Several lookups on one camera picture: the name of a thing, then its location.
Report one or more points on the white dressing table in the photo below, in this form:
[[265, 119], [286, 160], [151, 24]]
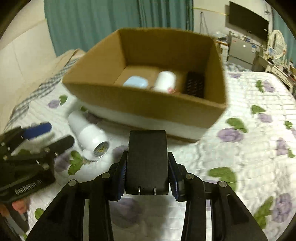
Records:
[[262, 65]]

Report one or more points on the black remote in box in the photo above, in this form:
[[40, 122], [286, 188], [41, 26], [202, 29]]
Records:
[[195, 84]]

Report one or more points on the black wall television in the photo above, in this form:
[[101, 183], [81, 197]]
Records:
[[248, 20]]

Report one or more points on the black power adapter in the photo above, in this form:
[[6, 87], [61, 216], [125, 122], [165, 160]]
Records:
[[147, 163]]

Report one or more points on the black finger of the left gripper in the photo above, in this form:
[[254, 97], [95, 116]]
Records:
[[60, 146]]

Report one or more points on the silver mini fridge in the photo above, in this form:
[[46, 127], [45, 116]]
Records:
[[240, 53]]

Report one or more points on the white bottle red cap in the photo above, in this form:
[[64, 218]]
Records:
[[165, 82]]

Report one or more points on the white oval vanity mirror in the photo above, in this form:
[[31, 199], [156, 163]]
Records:
[[276, 41]]

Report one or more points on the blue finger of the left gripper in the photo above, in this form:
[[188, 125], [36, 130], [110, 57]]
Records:
[[37, 130]]

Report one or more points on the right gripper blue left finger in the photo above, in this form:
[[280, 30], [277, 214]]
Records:
[[120, 175]]

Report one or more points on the white spray bottle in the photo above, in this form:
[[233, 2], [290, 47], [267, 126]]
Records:
[[91, 138]]

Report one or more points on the person's hand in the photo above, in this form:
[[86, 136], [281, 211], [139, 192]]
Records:
[[20, 206]]

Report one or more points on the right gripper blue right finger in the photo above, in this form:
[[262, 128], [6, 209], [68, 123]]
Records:
[[173, 172]]

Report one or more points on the grey checked bed sheet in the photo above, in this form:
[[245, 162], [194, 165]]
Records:
[[20, 110]]

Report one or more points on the teal window curtain right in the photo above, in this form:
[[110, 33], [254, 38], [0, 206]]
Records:
[[279, 24]]

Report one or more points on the brown cardboard box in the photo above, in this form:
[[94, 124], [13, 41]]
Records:
[[97, 80]]

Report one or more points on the cream pillow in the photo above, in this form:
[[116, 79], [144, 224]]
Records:
[[32, 80]]

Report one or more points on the light blue earbud case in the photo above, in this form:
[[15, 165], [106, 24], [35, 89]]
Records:
[[136, 82]]

